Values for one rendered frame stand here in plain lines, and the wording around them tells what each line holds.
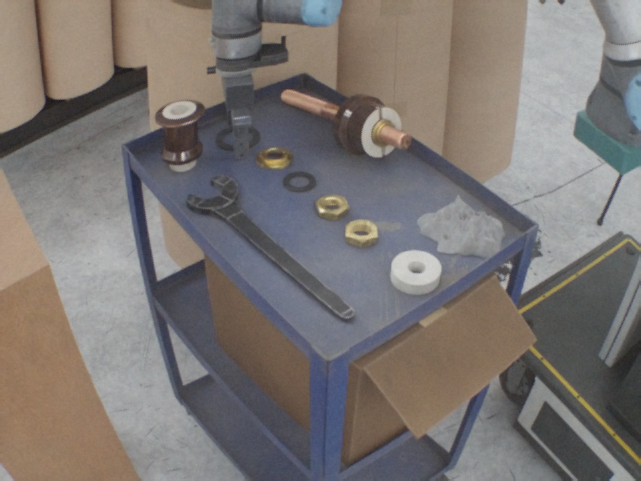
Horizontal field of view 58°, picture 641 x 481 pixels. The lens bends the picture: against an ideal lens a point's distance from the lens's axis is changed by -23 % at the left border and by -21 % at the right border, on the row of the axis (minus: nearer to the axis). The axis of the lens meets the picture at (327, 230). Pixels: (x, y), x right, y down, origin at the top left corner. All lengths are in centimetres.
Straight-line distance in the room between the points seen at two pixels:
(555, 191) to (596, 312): 108
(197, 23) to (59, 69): 173
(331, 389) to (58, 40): 242
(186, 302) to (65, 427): 47
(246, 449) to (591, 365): 91
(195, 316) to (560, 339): 91
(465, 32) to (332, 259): 120
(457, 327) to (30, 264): 68
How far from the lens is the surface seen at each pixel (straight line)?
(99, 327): 221
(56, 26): 304
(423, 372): 101
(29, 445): 131
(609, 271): 203
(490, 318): 110
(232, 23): 114
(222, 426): 175
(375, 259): 105
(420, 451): 171
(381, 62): 179
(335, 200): 113
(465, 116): 223
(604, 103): 130
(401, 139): 116
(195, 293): 153
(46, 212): 278
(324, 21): 110
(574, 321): 183
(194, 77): 153
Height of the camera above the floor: 157
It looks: 40 degrees down
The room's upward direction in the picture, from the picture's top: 2 degrees clockwise
